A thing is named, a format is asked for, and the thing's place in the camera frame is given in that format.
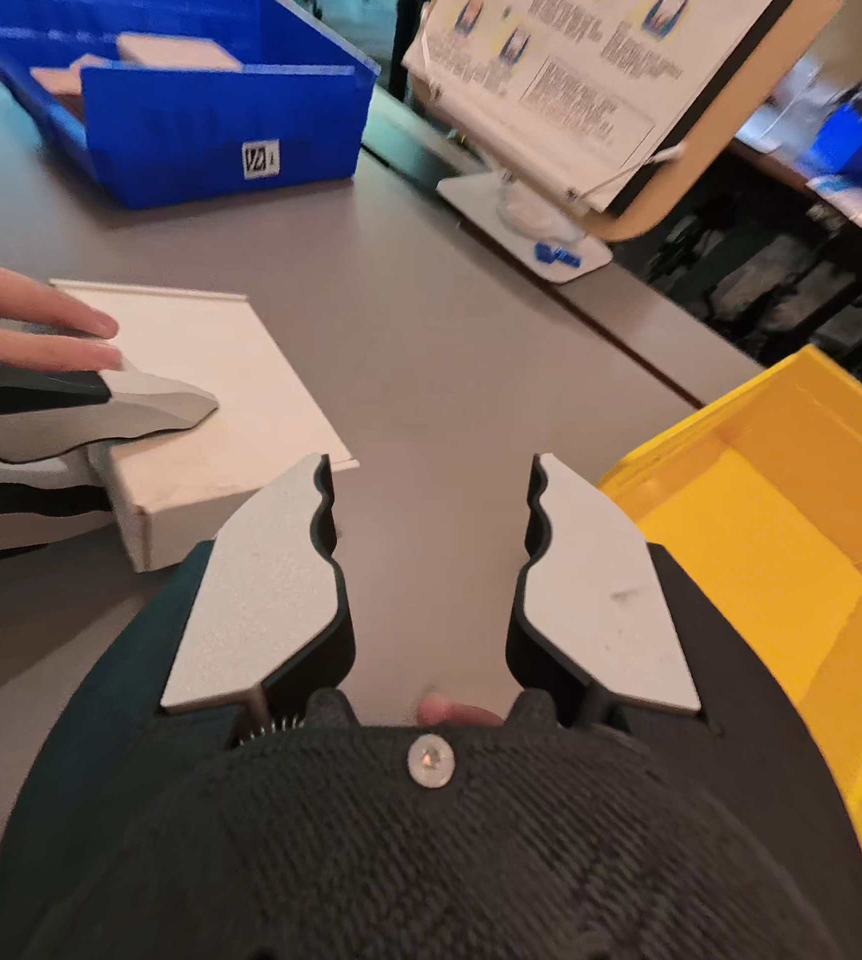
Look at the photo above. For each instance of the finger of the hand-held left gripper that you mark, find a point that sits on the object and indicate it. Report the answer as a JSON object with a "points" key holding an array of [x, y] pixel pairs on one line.
{"points": [[11, 529], [146, 409]]}

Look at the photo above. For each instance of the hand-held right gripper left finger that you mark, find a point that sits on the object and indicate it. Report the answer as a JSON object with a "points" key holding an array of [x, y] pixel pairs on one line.
{"points": [[266, 600]]}

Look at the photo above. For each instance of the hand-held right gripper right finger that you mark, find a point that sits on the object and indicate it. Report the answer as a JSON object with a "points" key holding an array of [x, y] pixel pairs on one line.
{"points": [[611, 600]]}

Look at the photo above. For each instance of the white cardboard mailer box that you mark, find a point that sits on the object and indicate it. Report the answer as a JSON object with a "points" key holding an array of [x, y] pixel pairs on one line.
{"points": [[176, 51], [236, 390]]}

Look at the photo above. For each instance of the yellow plastic bin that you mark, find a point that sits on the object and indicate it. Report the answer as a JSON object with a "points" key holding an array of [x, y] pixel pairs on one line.
{"points": [[761, 540]]}

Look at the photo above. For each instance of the blue plastic bin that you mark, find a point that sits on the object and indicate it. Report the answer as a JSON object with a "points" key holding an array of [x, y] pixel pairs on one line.
{"points": [[213, 135]]}

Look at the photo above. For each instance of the person's left hand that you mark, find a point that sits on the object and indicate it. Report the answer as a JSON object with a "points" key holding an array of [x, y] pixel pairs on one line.
{"points": [[11, 292]]}

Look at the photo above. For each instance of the person's right hand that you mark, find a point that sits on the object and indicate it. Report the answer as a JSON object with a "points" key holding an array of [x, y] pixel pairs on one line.
{"points": [[453, 712]]}

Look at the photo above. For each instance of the small blue clip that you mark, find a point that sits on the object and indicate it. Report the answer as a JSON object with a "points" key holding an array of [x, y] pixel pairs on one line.
{"points": [[557, 255]]}

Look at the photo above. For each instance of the small blue storage bin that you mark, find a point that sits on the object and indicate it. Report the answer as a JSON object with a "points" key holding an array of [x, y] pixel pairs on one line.
{"points": [[851, 150]]}

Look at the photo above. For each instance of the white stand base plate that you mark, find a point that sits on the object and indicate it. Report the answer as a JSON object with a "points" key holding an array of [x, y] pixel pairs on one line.
{"points": [[476, 210]]}

